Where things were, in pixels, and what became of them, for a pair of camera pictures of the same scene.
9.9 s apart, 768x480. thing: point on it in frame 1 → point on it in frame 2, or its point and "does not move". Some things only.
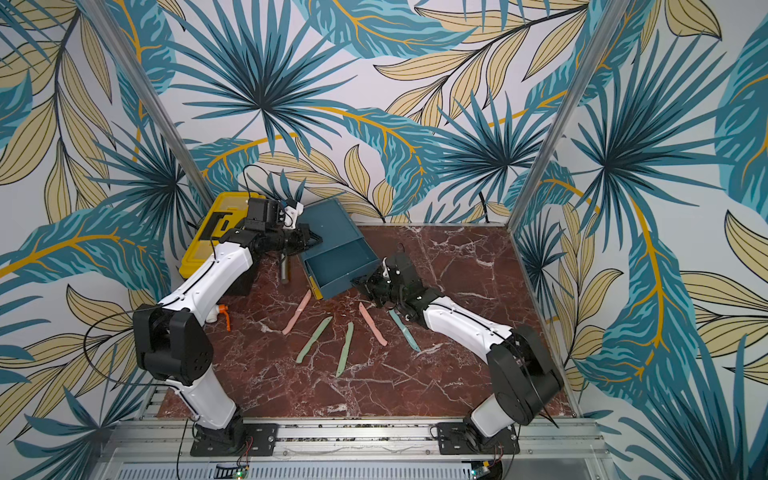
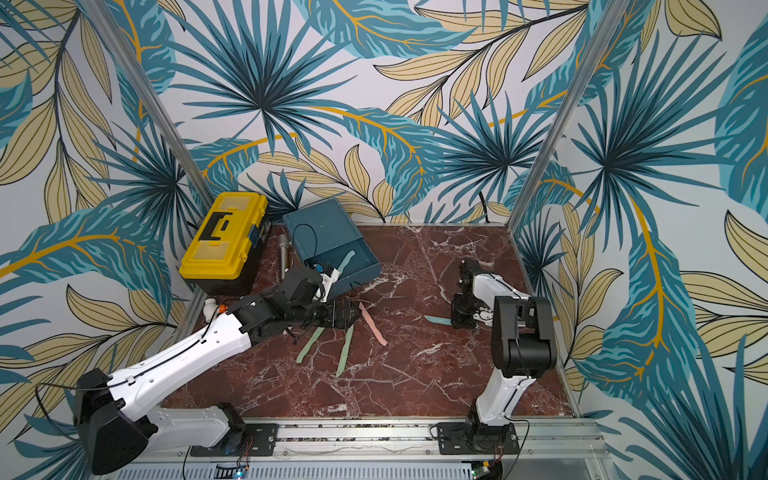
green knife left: [314, 338] does not move
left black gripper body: [294, 241] → [325, 314]
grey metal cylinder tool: [284, 270] does not move
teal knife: [408, 335] → [346, 261]
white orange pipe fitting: [218, 309] does not move
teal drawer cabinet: [343, 250] does not move
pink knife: [379, 335] does not move
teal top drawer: [336, 268] does not move
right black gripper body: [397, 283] → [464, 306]
